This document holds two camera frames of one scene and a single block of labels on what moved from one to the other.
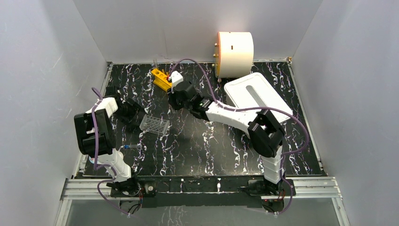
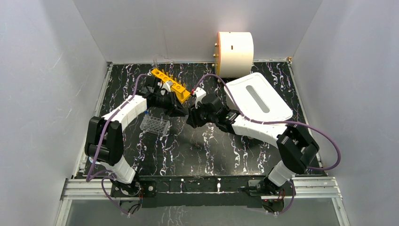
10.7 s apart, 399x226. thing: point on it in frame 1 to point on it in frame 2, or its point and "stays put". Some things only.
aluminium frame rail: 305,188 stays put
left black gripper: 131,110 to 174,104
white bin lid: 254,91 stays put
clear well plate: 155,125 stays put
